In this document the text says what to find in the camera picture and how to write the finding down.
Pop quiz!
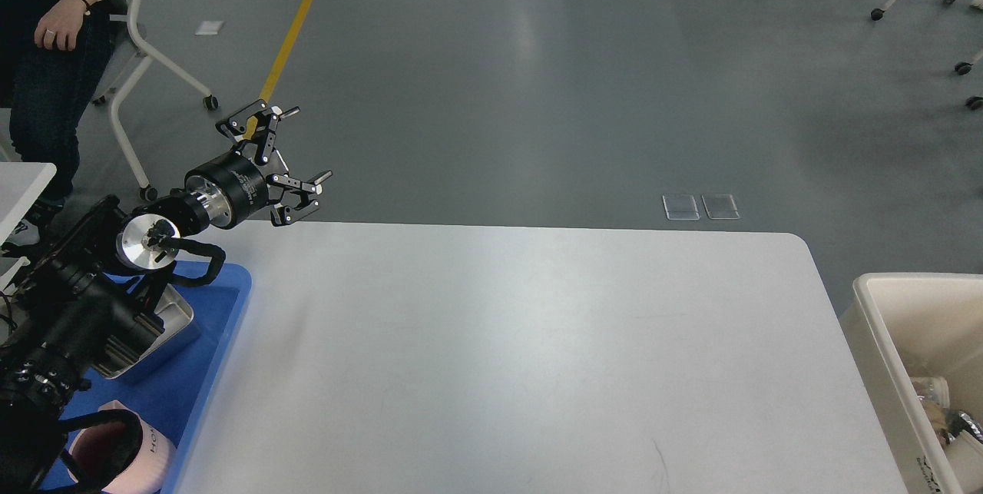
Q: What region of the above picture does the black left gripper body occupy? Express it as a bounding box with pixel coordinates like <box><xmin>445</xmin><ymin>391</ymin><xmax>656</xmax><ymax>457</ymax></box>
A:
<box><xmin>184</xmin><ymin>151</ymin><xmax>280</xmax><ymax>229</ymax></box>

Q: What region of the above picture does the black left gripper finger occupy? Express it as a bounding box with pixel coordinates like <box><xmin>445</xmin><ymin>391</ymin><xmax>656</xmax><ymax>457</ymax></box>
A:
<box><xmin>215</xmin><ymin>99</ymin><xmax>300</xmax><ymax>167</ymax></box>
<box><xmin>266</xmin><ymin>171</ymin><xmax>333</xmax><ymax>227</ymax></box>

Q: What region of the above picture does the stainless steel rectangular tin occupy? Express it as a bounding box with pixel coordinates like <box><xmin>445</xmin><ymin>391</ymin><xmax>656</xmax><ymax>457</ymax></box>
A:
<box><xmin>94</xmin><ymin>285</ymin><xmax>200</xmax><ymax>384</ymax></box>

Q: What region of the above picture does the pink ceramic mug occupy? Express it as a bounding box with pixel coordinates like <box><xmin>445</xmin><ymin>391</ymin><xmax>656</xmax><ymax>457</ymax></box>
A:
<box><xmin>65</xmin><ymin>400</ymin><xmax>176</xmax><ymax>493</ymax></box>

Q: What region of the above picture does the white paper cup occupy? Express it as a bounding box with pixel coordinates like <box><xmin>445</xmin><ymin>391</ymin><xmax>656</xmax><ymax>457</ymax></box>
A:
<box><xmin>909</xmin><ymin>377</ymin><xmax>951</xmax><ymax>410</ymax></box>

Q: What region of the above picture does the foil lined bin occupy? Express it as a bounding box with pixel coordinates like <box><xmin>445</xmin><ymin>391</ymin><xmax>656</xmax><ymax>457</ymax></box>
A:
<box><xmin>943</xmin><ymin>409</ymin><xmax>982</xmax><ymax>447</ymax></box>

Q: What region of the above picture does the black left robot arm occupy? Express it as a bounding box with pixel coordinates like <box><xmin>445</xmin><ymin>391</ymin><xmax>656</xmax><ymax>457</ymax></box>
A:
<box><xmin>2</xmin><ymin>99</ymin><xmax>333</xmax><ymax>493</ymax></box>

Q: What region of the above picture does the white office chair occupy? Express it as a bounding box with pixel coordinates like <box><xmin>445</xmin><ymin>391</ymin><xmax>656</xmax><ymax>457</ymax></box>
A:
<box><xmin>91</xmin><ymin>0</ymin><xmax>219</xmax><ymax>202</ymax></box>

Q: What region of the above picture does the blue plastic tray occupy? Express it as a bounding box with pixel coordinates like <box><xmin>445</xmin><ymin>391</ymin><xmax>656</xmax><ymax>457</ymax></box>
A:
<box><xmin>63</xmin><ymin>263</ymin><xmax>252</xmax><ymax>493</ymax></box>

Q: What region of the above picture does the white side table left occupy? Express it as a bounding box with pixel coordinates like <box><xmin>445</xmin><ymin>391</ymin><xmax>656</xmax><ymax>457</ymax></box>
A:
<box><xmin>1</xmin><ymin>161</ymin><xmax>56</xmax><ymax>293</ymax></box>

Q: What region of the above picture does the person in black clothes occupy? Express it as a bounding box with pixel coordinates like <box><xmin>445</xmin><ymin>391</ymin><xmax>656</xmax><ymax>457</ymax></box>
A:
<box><xmin>1</xmin><ymin>0</ymin><xmax>113</xmax><ymax>253</ymax></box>

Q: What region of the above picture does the clear floor plate left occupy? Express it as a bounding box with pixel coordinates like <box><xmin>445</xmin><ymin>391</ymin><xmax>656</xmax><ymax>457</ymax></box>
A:
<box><xmin>661</xmin><ymin>194</ymin><xmax>701</xmax><ymax>221</ymax></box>

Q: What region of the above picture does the clear floor plate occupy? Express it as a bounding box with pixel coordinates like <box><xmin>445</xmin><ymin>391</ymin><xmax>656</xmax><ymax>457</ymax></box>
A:
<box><xmin>701</xmin><ymin>194</ymin><xmax>741</xmax><ymax>220</ymax></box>
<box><xmin>661</xmin><ymin>194</ymin><xmax>701</xmax><ymax>221</ymax></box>

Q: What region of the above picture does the clear floor plate right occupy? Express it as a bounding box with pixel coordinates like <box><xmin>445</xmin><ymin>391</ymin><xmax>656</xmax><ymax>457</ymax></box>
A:
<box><xmin>701</xmin><ymin>194</ymin><xmax>741</xmax><ymax>220</ymax></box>

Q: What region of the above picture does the white waste bin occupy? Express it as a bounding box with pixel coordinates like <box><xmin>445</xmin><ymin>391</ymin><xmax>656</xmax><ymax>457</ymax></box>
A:
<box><xmin>839</xmin><ymin>273</ymin><xmax>982</xmax><ymax>493</ymax></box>

